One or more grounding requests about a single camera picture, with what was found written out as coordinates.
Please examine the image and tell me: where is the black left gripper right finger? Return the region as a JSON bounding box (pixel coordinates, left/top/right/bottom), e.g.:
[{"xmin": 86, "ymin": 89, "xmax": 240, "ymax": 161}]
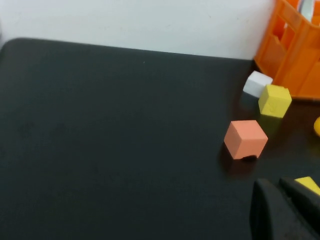
[{"xmin": 278, "ymin": 176, "xmax": 320, "ymax": 240}]

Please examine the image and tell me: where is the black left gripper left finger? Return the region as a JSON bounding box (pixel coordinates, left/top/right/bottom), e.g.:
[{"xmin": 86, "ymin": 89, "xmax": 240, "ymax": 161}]
[{"xmin": 249, "ymin": 178, "xmax": 315, "ymax": 240}]

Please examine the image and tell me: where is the orange plastic cutlery holder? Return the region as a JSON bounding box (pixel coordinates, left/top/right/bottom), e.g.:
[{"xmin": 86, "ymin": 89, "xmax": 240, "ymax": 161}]
[{"xmin": 253, "ymin": 0, "xmax": 320, "ymax": 101}]

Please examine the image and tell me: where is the yellow foam cube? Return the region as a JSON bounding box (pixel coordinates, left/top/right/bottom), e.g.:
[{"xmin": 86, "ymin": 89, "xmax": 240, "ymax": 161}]
[
  {"xmin": 258, "ymin": 84, "xmax": 293, "ymax": 119},
  {"xmin": 294, "ymin": 176, "xmax": 320, "ymax": 196}
]

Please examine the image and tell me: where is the salmon foam cube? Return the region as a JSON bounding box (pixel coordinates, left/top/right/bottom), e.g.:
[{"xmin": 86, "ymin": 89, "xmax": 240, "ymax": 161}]
[{"xmin": 223, "ymin": 119, "xmax": 269, "ymax": 160}]

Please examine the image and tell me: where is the yellow rubber duck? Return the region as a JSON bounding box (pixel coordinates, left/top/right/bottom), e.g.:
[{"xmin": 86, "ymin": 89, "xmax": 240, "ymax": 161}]
[{"xmin": 312, "ymin": 116, "xmax": 320, "ymax": 137}]

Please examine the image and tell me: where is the white foam cube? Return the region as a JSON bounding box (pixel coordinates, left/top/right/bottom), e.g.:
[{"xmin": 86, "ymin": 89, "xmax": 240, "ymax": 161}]
[{"xmin": 242, "ymin": 70, "xmax": 274, "ymax": 99}]

